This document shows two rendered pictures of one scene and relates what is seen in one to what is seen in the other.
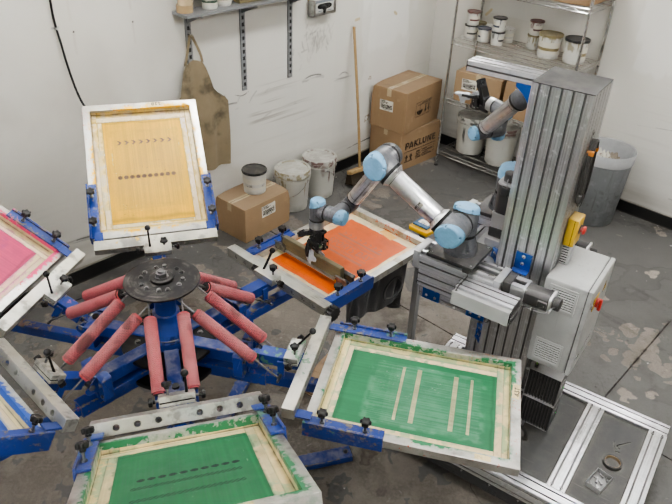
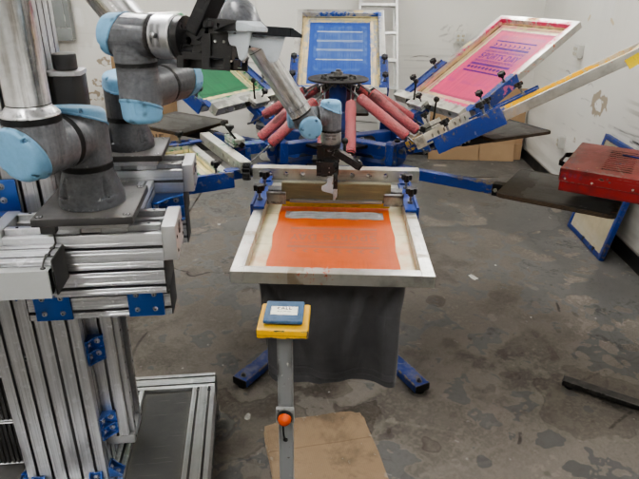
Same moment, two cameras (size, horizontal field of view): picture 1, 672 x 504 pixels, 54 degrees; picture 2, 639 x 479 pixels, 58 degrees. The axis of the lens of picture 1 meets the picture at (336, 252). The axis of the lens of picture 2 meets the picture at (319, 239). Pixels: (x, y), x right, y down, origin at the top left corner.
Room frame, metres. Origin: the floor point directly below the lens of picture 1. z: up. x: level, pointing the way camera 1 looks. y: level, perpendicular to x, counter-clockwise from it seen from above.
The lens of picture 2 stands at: (4.27, -1.26, 1.75)
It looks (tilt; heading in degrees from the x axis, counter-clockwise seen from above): 24 degrees down; 140
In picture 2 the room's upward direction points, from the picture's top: 1 degrees clockwise
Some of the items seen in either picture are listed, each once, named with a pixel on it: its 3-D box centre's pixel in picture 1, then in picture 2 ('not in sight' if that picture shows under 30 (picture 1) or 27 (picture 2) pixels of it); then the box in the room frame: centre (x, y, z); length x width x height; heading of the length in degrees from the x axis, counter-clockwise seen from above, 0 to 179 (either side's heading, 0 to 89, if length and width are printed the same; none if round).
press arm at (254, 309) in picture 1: (279, 298); not in sight; (2.58, 0.26, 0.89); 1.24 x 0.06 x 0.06; 138
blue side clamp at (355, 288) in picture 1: (349, 292); (262, 199); (2.53, -0.07, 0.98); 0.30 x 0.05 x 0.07; 138
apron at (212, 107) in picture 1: (198, 106); not in sight; (4.62, 1.05, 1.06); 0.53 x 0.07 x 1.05; 138
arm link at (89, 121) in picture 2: (510, 177); (80, 133); (2.93, -0.84, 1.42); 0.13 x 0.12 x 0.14; 121
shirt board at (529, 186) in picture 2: not in sight; (461, 180); (2.76, 0.89, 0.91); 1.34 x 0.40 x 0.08; 18
